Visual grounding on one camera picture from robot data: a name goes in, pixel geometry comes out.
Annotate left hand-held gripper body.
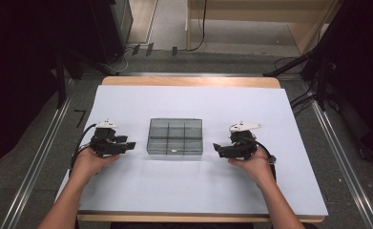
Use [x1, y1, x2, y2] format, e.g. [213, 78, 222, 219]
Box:
[90, 118, 125, 157]

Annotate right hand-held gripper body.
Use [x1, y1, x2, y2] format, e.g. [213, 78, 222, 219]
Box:
[227, 120, 262, 160]

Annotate transparent grey compartment box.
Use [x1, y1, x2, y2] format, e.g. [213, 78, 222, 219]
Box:
[146, 117, 204, 156]

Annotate person's right hand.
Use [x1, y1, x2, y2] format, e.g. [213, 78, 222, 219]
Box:
[227, 147, 277, 189]

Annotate person's left hand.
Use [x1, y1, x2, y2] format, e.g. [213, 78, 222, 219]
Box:
[71, 146, 121, 186]

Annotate black angled tape mark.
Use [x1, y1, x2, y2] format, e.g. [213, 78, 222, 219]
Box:
[73, 109, 88, 129]

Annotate white paper sheet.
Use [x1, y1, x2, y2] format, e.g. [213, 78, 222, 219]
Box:
[55, 84, 329, 218]

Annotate person's dark clothing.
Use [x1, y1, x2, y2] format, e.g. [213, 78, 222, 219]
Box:
[110, 221, 255, 229]

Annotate black stand leg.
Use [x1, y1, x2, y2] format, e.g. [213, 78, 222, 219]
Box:
[262, 47, 322, 78]

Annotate black curtain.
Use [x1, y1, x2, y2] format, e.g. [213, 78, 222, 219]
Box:
[0, 0, 96, 175]
[314, 0, 373, 163]

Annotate black cabinet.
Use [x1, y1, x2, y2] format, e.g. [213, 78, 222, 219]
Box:
[88, 0, 135, 65]

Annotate light wooden desk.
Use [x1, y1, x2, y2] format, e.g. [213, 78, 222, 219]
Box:
[185, 0, 344, 55]

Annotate left hand-held gripper black cable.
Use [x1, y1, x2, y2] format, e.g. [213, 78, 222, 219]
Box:
[68, 123, 98, 177]

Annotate hand-held gripper black cable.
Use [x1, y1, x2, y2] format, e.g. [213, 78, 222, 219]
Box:
[255, 140, 278, 183]
[68, 123, 98, 177]

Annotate right hand-held gripper black cable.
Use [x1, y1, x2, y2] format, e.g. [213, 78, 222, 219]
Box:
[255, 140, 278, 183]

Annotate metal floor rail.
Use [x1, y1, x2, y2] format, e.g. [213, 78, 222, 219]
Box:
[310, 100, 373, 229]
[0, 94, 74, 229]
[81, 72, 303, 78]

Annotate grey floor cable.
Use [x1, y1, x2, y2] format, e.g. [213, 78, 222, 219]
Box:
[107, 47, 135, 74]

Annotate black floor cables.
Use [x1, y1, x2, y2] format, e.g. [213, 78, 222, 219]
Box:
[289, 85, 318, 117]

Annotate hanging black cable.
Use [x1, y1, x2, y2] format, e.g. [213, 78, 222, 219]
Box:
[186, 0, 208, 52]

